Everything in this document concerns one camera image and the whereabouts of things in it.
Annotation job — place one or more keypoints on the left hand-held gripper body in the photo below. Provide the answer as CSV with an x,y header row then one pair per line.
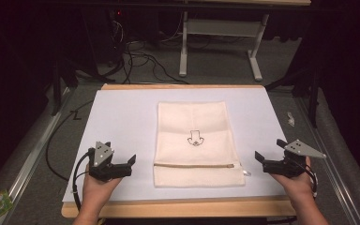
x,y
102,153

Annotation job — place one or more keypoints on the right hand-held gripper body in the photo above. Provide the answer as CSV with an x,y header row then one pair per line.
x,y
300,149

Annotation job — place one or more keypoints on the cream zippered cloth bag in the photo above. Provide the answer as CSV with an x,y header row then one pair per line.
x,y
197,125

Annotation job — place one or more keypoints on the person's right hand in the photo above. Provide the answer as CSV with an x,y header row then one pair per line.
x,y
295,184

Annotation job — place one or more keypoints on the person's left hand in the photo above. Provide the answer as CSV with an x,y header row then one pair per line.
x,y
98,190

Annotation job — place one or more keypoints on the small clear plastic piece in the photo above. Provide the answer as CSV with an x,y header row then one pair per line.
x,y
290,119

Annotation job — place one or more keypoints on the white table mat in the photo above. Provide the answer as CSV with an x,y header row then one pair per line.
x,y
122,118

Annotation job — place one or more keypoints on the black metal stand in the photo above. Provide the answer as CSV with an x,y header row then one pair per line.
x,y
57,90
314,100

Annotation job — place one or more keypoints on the wooden table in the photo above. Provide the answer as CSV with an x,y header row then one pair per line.
x,y
168,208

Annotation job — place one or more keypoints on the aluminium floor rail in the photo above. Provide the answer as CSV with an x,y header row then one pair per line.
x,y
328,162
31,156

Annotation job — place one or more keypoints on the white metal desk frame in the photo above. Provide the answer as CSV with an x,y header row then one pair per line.
x,y
218,27

